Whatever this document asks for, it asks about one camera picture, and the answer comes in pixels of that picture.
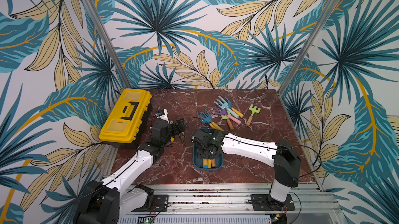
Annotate blue claw rake yellow handle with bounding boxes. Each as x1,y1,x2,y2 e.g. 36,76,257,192
197,110,223,131

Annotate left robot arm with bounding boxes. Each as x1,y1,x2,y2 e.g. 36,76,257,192
73,119,186,224

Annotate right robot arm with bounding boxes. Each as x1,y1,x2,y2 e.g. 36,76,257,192
191,129,301,203

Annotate teal storage tray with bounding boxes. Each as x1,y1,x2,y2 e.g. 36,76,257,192
193,144,224,171

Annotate purple small rake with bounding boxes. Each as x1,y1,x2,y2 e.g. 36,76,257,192
218,109,234,130

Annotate yellow plastic toolbox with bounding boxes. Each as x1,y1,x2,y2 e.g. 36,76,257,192
99,89,152,149

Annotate yellow handled pliers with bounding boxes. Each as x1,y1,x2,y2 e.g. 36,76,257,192
179,134,186,146

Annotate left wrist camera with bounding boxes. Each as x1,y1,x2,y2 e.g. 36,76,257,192
155,109,170,124

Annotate light blue fork pink handle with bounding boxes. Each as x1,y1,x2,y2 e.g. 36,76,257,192
214,96,241,124

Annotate teal fork yellow handle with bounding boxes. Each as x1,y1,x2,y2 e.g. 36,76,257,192
221,97,244,118

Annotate aluminium rail frame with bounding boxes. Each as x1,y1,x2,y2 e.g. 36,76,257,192
116,184,347,224

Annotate left aluminium corner post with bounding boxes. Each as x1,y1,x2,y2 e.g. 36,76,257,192
82,0,132,88

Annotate aluminium corner post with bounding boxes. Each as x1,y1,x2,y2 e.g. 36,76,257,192
278,0,340,96
82,0,132,88

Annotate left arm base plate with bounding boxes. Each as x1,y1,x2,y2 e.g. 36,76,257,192
131,195,169,213

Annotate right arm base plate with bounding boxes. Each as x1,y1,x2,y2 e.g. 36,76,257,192
248,194,295,212

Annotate right aluminium corner post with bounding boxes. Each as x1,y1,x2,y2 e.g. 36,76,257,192
278,0,340,96

